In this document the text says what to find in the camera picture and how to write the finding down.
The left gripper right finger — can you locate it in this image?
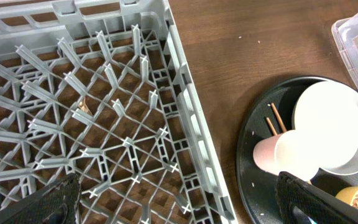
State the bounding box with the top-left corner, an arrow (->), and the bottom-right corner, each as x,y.
275,172 -> 358,223

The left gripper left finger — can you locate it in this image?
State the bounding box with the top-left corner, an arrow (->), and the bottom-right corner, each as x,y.
0,174 -> 81,224

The yellow bowl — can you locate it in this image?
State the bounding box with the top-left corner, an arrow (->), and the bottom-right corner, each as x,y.
335,184 -> 358,218

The pink plastic cup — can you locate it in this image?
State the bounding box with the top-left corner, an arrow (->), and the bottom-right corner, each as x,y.
253,130 -> 319,181

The grey round plate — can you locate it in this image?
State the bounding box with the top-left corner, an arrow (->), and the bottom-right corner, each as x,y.
292,81 -> 358,175

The wooden chopstick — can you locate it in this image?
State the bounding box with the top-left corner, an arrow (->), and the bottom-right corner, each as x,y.
265,117 -> 277,136
271,103 -> 287,133

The grey plastic dishwasher rack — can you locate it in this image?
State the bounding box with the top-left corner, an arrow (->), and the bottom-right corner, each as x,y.
0,0 -> 237,223

